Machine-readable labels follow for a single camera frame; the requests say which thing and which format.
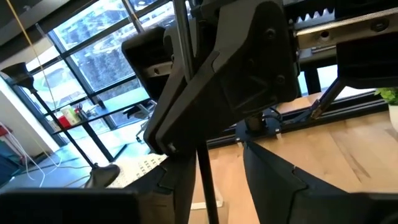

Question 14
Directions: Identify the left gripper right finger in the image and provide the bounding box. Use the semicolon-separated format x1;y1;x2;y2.
243;141;398;224

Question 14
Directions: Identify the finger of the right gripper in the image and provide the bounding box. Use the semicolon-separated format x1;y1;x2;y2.
121;26;175;101
144;0;300;156

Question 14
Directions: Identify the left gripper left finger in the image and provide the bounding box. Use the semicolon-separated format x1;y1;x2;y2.
0;151;197;224

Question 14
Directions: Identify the tall black candlestick holder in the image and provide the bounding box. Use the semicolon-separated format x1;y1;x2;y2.
1;61;121;190

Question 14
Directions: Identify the white perforated shelf riser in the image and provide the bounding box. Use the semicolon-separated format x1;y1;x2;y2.
107;151;224;211

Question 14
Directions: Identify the black framed window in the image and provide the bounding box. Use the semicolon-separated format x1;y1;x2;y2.
23;0;377;147

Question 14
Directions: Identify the green plant in white pot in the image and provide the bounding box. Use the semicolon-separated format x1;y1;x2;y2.
374;86;398;133

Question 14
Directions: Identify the black side table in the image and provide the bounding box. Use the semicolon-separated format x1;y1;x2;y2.
51;98;152;163

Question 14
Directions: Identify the cup with scissors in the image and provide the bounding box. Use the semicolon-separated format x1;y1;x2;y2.
75;103;90;121

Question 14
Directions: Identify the white bottle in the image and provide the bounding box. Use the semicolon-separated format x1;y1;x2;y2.
60;105;81;126

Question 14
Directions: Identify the small red box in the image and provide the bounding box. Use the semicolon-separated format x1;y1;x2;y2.
57;115;72;129

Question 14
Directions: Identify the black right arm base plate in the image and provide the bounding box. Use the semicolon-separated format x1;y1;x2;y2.
234;118;282;147

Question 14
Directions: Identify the black aluminium table frame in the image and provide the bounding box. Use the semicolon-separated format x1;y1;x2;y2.
206;90;389;149

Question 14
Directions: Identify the yellow hanging power cord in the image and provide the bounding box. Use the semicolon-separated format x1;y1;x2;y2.
5;0;62;110

